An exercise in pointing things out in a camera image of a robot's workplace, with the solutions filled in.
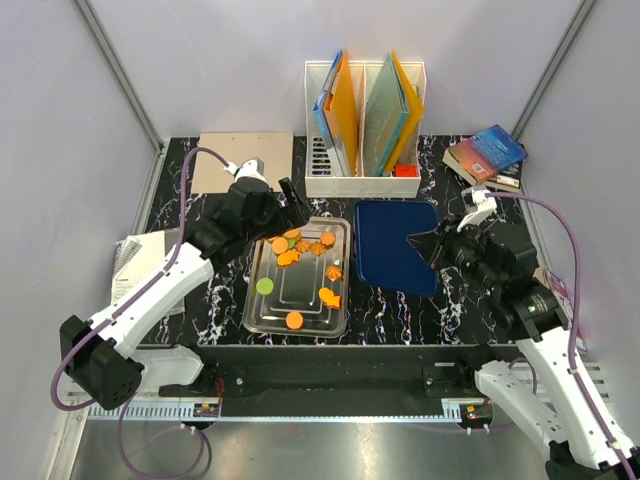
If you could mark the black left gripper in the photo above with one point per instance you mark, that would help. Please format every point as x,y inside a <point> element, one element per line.
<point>285,219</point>

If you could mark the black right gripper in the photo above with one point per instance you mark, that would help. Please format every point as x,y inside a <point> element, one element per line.
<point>431,244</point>

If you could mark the blue tin lid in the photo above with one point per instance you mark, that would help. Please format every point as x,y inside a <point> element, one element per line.
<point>385,258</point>

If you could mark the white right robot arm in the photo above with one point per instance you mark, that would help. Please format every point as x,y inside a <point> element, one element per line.
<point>574,430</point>

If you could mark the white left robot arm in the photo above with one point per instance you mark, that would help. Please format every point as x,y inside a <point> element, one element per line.
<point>101,354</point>

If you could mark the orange round cookie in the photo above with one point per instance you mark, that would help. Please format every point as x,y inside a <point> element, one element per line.
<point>280,245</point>
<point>294,234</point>
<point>294,320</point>

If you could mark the white file organizer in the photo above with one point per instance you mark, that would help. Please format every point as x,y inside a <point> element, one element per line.
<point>320,179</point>

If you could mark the orange star cookie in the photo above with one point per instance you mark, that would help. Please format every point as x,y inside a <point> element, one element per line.
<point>288,258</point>

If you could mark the tan clipboard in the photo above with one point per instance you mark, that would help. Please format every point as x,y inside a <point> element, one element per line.
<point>275,149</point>

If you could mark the steel baking tray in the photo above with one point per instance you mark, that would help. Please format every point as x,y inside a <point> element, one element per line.
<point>296,287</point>

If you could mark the red small box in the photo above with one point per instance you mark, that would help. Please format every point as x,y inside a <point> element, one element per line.
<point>405,171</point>

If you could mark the green round cookie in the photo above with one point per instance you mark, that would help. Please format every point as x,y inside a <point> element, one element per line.
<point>264,286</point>

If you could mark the orange fish cookie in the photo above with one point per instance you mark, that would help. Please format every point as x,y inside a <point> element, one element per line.
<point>329,298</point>

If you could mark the blue paperback book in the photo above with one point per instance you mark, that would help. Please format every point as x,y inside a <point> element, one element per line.
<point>488,152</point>

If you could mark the blue folder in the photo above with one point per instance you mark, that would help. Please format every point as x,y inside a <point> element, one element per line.
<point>337,168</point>

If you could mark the lower paperback book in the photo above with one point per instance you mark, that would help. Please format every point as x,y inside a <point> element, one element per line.
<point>509,180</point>

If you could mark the orange folder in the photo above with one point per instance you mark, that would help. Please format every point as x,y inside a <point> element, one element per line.
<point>339,110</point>

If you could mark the teal folder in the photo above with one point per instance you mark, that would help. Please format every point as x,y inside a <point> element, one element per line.
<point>384,108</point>

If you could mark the yellow folder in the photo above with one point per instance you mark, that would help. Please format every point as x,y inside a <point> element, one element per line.
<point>412,112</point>

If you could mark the purple box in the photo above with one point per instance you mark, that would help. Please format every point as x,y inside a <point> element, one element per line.
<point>560,292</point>

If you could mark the white paper manual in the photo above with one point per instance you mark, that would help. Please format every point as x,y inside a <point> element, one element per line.
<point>137,256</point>

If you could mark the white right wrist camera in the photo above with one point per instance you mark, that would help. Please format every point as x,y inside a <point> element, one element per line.
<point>479,205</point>

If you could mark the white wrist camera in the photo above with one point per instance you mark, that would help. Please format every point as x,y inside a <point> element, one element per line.
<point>479,205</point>
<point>252,168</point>

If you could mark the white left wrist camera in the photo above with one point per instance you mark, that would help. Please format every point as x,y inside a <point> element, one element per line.
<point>252,168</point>

